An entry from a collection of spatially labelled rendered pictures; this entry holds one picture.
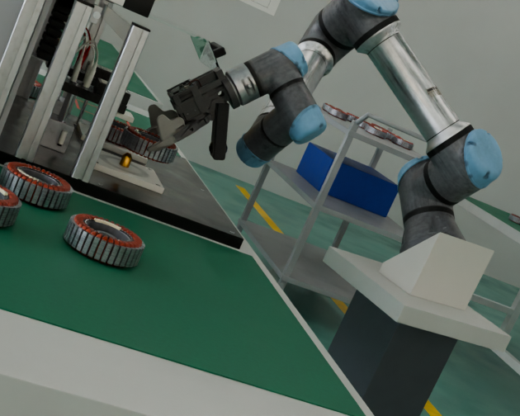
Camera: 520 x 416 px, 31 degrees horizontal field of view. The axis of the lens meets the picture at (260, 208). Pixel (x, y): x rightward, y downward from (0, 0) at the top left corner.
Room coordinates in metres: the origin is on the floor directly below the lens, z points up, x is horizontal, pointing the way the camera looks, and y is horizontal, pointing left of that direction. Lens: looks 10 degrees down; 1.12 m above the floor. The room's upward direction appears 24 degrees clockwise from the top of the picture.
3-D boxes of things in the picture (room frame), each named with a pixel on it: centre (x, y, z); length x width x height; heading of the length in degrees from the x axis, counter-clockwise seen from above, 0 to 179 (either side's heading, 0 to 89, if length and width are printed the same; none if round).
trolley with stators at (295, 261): (4.61, -0.36, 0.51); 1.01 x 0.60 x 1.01; 20
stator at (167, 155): (1.80, 0.25, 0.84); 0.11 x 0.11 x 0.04
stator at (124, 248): (1.28, 0.18, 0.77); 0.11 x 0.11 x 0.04
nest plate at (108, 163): (1.79, 0.28, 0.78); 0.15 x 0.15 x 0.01; 20
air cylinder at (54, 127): (1.74, 0.41, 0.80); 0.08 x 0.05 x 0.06; 20
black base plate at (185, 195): (1.90, 0.33, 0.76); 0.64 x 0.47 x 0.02; 20
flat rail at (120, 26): (1.87, 0.41, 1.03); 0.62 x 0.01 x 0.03; 20
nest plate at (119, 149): (2.02, 0.36, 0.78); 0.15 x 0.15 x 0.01; 20
